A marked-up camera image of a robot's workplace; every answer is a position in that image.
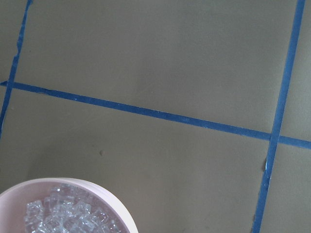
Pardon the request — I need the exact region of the clear ice cubes pile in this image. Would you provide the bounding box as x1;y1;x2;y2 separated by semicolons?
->
24;184;121;233

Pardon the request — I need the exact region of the pink bowl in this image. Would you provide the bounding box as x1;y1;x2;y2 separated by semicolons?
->
0;178;138;233

